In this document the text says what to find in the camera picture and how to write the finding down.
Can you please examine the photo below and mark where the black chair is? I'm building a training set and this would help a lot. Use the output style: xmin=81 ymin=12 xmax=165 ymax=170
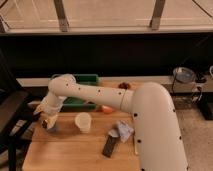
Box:
xmin=0 ymin=50 xmax=40 ymax=171

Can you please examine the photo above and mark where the metal pot with lid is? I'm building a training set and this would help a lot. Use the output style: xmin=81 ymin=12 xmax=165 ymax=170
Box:
xmin=172 ymin=67 xmax=195 ymax=90

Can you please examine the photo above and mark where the dark rectangular remote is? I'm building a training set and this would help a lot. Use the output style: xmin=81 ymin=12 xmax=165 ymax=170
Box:
xmin=102 ymin=136 xmax=118 ymax=158

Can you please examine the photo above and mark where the blue cup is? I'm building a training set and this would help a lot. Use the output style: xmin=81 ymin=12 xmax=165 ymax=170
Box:
xmin=47 ymin=124 xmax=58 ymax=133

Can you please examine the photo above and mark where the green plastic tray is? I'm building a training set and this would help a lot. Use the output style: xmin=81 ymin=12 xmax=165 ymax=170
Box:
xmin=50 ymin=73 xmax=100 ymax=112

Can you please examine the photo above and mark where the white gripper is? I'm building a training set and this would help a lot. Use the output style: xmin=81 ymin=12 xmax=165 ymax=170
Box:
xmin=33 ymin=94 xmax=66 ymax=130

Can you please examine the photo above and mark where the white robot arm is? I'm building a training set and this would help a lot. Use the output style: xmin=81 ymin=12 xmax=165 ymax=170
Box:
xmin=35 ymin=74 xmax=188 ymax=171

